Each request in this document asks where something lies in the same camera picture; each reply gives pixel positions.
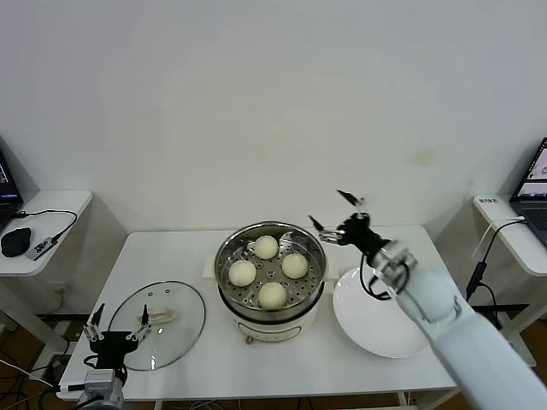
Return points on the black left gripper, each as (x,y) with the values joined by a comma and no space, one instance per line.
(110,346)

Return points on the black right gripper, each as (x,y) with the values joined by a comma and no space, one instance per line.
(361,235)

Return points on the white steamed baozi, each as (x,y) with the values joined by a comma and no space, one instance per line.
(295,265)
(266,247)
(272,295)
(242,273)

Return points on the round glass lid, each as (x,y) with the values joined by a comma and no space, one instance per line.
(179,307)

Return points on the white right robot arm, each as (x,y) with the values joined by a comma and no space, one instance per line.
(448,333)

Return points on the stainless steel steamer basket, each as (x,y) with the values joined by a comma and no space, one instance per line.
(273,273)

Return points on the white round plate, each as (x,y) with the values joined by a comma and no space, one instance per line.
(363,316)

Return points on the grey USB hub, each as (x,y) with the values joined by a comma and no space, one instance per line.
(40,247)

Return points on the cream electric cooker base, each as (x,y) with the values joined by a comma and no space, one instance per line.
(278,326)

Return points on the black computer mouse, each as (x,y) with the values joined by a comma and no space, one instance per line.
(16,241)

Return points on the white side table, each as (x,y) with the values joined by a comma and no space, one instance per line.
(525,252)
(64,200)

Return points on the laptop with dark screen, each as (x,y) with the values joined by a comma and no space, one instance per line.
(6,183)

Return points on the laptop with bright screen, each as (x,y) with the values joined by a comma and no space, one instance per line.
(532,179)

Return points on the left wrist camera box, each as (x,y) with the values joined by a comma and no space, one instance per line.
(100,379)

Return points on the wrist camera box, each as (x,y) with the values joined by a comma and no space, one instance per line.
(100,379)
(395,256)

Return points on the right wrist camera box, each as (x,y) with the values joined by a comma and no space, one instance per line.
(395,256)

